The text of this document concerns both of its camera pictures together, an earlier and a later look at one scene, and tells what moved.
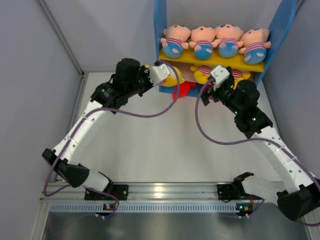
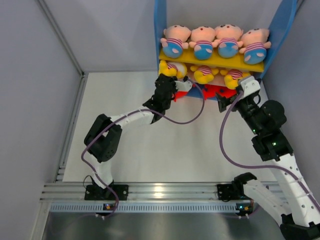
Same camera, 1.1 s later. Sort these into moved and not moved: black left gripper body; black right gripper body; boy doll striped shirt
Moved: black right gripper body; black left gripper body
Not moved: boy doll striped shirt
